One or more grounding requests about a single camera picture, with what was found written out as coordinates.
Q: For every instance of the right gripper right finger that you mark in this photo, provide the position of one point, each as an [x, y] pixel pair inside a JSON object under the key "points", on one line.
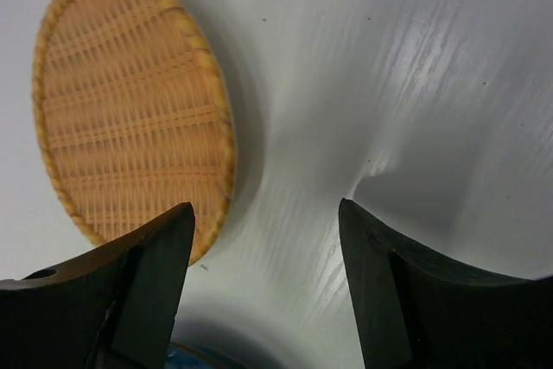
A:
{"points": [[417, 308]]}

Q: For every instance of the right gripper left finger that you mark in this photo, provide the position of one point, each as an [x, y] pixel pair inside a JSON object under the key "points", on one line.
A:
{"points": [[111, 307]]}

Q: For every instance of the dark blue leaf dish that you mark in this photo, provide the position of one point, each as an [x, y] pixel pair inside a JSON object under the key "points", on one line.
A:
{"points": [[181, 356]]}

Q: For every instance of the woven bamboo plate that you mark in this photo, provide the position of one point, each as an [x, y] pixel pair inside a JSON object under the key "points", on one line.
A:
{"points": [[132, 117]]}

